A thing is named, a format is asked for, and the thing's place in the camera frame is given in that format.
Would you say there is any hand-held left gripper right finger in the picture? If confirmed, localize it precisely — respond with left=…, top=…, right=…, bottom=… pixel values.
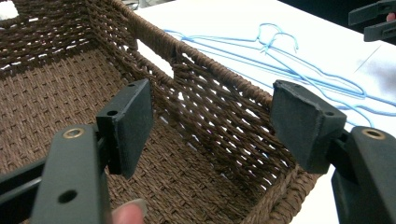
left=270, top=79, right=396, bottom=224

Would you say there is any brown woven basket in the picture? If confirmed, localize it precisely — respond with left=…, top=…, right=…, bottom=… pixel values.
left=0, top=0, right=321, bottom=224

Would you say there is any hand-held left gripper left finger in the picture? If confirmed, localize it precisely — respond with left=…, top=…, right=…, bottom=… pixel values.
left=31, top=78, right=154, bottom=224

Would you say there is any blue wire hanger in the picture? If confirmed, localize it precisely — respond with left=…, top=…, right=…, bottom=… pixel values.
left=181, top=32, right=396, bottom=129
left=163, top=22, right=396, bottom=118

